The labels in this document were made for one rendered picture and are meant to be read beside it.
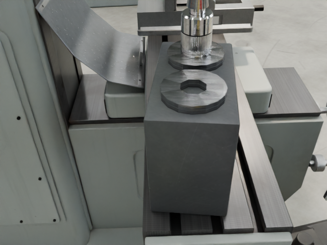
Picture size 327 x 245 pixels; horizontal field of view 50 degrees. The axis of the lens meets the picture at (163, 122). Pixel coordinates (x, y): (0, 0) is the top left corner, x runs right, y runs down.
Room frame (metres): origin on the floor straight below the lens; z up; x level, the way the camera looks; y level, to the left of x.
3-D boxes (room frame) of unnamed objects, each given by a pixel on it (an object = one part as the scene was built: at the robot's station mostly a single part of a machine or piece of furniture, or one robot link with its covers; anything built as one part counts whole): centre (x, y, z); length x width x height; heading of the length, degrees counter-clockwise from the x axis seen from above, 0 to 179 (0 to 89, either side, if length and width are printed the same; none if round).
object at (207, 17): (0.49, -0.05, 1.20); 0.05 x 0.05 x 0.01
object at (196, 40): (0.49, -0.05, 1.17); 0.05 x 0.05 x 0.05
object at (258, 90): (0.97, -0.07, 0.80); 0.50 x 0.35 x 0.12; 90
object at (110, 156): (0.97, -0.10, 0.45); 0.80 x 0.30 x 0.60; 90
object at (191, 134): (0.44, -0.05, 1.04); 0.22 x 0.12 x 0.20; 173
